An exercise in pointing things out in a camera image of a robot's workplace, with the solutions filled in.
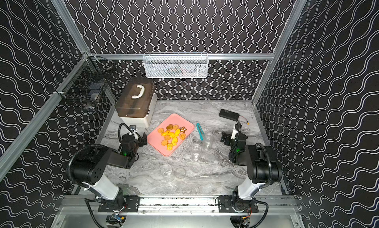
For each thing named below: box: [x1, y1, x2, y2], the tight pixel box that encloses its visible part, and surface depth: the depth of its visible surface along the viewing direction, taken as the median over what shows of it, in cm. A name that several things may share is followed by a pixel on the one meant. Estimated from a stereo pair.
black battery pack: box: [218, 108, 240, 122], surface depth 112 cm
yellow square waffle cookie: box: [166, 143, 173, 151], surface depth 97 cm
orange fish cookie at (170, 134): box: [161, 131, 176, 139], surface depth 102 cm
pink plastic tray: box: [147, 113, 195, 157], surface depth 102 cm
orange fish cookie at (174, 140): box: [171, 136, 179, 146], surface depth 99 cm
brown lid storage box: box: [115, 76, 157, 128], surface depth 103 cm
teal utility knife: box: [196, 122, 205, 141], surface depth 105 cm
